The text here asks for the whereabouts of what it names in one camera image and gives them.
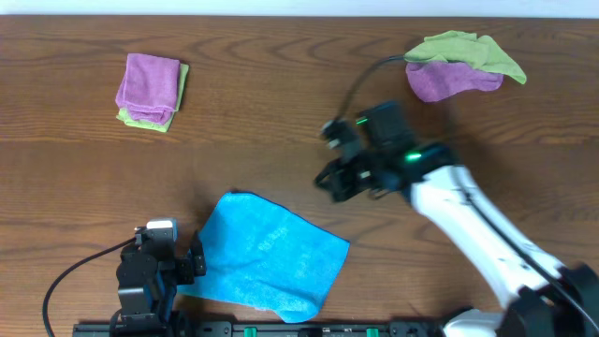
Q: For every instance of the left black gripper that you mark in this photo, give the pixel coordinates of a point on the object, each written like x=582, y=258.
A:
x=188, y=266

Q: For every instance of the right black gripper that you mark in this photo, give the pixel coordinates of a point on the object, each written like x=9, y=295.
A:
x=351, y=175

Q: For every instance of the blue microfiber cloth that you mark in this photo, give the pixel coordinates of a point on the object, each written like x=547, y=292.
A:
x=260, y=254

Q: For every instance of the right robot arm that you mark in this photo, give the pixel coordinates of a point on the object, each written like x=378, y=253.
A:
x=540, y=296

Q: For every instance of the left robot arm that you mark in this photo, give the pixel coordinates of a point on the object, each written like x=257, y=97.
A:
x=149, y=274

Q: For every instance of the crumpled purple cloth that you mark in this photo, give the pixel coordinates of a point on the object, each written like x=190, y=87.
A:
x=436, y=81

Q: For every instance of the folded green cloth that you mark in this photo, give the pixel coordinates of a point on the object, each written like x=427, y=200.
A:
x=123, y=114

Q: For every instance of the folded purple cloth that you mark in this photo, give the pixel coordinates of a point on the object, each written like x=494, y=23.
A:
x=149, y=90

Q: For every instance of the crumpled green cloth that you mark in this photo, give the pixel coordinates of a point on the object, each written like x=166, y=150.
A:
x=480, y=53

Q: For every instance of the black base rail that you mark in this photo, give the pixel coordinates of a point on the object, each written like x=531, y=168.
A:
x=227, y=329

